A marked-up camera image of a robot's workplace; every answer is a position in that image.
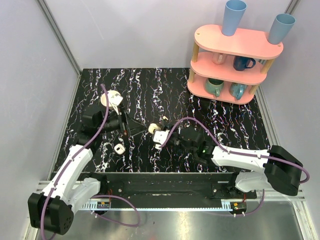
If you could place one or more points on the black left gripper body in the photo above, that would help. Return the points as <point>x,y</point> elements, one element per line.
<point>125,124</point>

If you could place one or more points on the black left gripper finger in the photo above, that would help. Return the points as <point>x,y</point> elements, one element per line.
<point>136,132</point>
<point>134,126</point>

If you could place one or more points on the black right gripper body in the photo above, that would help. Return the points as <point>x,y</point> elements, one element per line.
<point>175,139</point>

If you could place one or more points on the white earbud case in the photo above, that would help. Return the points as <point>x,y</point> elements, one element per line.
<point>119,149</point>
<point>153,127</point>

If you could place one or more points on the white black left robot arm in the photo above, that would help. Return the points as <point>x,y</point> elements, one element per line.
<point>53,209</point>

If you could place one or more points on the white closed earbud case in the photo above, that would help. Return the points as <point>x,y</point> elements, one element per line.
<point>119,149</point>

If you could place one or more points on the teal ceramic mug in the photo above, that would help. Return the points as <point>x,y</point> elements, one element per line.
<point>214,86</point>

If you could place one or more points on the light blue ceramic mug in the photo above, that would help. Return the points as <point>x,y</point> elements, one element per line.
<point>237,90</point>

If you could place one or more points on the pink three-tier wooden shelf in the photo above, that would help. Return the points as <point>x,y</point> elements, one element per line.
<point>245,42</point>

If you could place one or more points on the pink ceramic mug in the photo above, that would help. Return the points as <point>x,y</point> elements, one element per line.
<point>219,58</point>

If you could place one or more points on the dark blue ceramic mug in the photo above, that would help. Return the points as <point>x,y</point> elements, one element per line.
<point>241,63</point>

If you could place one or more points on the light blue plastic cup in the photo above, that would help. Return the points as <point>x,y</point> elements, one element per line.
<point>281,26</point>
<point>233,13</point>

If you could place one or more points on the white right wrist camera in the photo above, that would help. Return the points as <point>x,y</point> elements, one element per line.
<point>159,137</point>

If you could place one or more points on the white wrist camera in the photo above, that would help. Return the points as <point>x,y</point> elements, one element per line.
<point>159,137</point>
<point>114,100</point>

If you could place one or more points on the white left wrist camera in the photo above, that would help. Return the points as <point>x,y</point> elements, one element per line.
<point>114,100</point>

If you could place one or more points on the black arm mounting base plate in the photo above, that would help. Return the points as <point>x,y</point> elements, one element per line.
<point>206,185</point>

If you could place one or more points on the aluminium frame rail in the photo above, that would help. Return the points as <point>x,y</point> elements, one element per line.
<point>59,35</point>

